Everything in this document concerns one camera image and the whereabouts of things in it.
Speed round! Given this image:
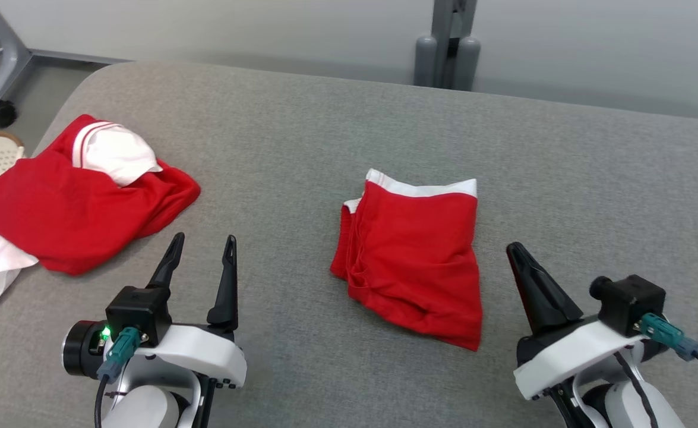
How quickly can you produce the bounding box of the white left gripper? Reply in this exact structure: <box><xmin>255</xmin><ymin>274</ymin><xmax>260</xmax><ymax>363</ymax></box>
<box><xmin>62</xmin><ymin>232</ymin><xmax>247</xmax><ymax>428</ymax></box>

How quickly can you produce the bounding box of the red white number jersey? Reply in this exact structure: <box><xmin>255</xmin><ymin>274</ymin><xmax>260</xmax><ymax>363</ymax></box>
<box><xmin>0</xmin><ymin>114</ymin><xmax>201</xmax><ymax>308</ymax></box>

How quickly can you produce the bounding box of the left arm teal-plug black cable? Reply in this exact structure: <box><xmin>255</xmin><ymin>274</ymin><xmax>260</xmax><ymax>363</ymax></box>
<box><xmin>93</xmin><ymin>327</ymin><xmax>142</xmax><ymax>428</ymax></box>

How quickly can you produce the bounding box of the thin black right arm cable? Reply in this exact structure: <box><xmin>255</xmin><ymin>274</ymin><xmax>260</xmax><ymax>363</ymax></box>
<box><xmin>613</xmin><ymin>351</ymin><xmax>661</xmax><ymax>428</ymax></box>

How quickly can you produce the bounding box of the grey metal post stand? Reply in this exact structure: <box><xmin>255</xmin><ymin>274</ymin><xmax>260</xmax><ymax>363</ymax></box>
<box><xmin>414</xmin><ymin>0</ymin><xmax>481</xmax><ymax>91</ymax></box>

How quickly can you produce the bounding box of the grey wheeled cart leg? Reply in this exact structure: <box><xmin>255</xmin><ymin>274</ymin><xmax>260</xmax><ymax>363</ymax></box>
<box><xmin>0</xmin><ymin>0</ymin><xmax>132</xmax><ymax>128</ymax></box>

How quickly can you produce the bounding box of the red shorts white waistband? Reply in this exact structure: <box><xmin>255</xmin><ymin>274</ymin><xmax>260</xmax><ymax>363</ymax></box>
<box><xmin>330</xmin><ymin>168</ymin><xmax>484</xmax><ymax>352</ymax></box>

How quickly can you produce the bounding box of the arm teal-plug black cable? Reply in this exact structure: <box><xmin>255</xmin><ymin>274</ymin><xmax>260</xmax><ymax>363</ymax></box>
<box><xmin>93</xmin><ymin>327</ymin><xmax>142</xmax><ymax>428</ymax></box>
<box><xmin>640</xmin><ymin>313</ymin><xmax>698</xmax><ymax>387</ymax></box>

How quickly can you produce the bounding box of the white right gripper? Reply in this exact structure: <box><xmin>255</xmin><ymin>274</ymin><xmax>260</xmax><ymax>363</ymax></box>
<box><xmin>506</xmin><ymin>242</ymin><xmax>671</xmax><ymax>400</ymax></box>

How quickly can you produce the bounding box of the right arm teal-plug black cable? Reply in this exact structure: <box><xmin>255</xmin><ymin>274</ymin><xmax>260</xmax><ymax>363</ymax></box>
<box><xmin>640</xmin><ymin>313</ymin><xmax>698</xmax><ymax>387</ymax></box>

